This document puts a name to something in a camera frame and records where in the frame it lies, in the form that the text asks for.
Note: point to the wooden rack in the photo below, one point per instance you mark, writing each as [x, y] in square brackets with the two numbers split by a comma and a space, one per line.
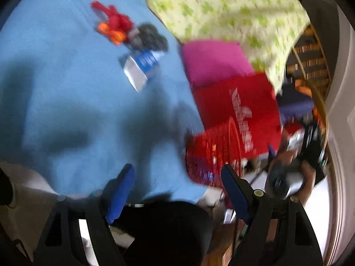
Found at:
[313, 61]

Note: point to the pink pillow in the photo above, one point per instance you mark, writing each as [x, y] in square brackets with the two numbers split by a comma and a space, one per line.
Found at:
[213, 61]

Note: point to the black plastic bag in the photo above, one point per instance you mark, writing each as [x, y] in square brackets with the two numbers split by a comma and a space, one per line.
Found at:
[149, 37]

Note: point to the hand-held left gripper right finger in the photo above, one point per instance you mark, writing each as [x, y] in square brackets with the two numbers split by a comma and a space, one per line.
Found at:
[235, 194]

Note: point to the blue and white packet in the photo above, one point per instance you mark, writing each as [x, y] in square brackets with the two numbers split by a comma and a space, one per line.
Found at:
[136, 72]

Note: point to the red bag with white print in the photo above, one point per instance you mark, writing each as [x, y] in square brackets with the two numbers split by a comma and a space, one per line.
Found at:
[216, 102]

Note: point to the person's right hand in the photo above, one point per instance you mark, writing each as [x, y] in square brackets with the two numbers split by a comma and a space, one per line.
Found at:
[308, 178]

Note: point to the clover print quilt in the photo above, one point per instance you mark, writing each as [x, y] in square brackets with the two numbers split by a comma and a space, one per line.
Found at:
[222, 5]

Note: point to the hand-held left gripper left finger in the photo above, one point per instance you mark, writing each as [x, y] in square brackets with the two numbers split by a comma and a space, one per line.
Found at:
[122, 191]

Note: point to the dark blue cloth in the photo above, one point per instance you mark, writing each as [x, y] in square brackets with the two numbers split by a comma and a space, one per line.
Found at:
[294, 105]

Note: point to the orange plastic wrapper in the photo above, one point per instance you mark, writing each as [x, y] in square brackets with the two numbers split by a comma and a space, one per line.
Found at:
[111, 34]

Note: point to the red net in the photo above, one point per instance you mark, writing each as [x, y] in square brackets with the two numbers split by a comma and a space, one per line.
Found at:
[116, 19]

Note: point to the blue blanket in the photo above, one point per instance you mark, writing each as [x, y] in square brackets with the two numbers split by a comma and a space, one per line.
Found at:
[55, 102]

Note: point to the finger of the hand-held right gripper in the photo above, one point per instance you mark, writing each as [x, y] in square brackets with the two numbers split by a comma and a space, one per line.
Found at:
[271, 151]

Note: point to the red mesh basket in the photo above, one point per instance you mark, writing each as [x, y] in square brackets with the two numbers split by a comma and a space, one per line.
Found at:
[205, 149]

